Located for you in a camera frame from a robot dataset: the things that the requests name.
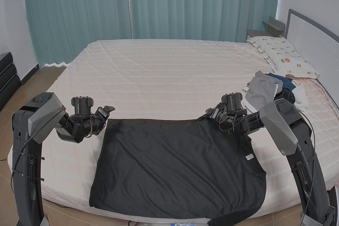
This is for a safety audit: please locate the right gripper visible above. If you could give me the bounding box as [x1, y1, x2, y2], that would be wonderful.
[205, 106, 225, 124]

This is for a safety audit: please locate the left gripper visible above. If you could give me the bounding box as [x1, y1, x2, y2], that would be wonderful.
[95, 105, 116, 121]

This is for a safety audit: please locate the black T-shirt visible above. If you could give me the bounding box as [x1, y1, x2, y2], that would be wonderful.
[89, 114, 267, 226]

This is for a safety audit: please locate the pile of clothes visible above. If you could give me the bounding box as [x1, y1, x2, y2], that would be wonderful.
[240, 70, 309, 112]

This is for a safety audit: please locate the bed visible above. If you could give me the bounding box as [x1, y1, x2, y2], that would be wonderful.
[8, 9, 339, 221]

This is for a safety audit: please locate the white printed pillow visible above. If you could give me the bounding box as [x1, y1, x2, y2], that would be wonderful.
[246, 35, 319, 79]

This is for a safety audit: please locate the black chest of drawers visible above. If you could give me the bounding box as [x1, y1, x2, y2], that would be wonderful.
[0, 52, 21, 111]

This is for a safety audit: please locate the grey bedside table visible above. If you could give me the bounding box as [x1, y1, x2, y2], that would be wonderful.
[247, 16, 285, 39]

